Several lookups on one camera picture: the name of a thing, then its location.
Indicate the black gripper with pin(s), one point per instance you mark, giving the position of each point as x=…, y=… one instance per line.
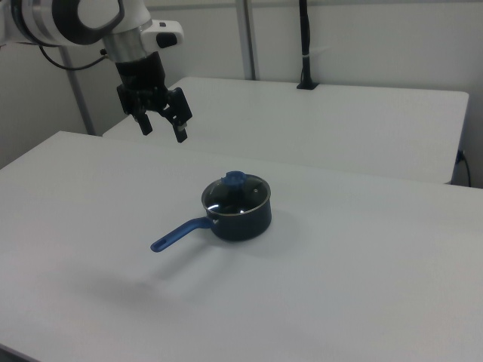
x=140, y=73

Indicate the glass lid blue knob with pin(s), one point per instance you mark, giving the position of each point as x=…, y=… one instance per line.
x=234, y=179

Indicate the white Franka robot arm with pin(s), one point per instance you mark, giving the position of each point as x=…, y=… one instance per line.
x=68, y=19

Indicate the white zip tie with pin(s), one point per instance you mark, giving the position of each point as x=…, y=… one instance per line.
x=308, y=56

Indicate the black clamped pole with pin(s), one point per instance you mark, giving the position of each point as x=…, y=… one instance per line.
x=306, y=37

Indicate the thin aluminium frame post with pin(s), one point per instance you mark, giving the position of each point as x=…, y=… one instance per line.
x=79, y=98

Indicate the wide aluminium frame post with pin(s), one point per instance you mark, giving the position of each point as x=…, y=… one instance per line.
x=248, y=37

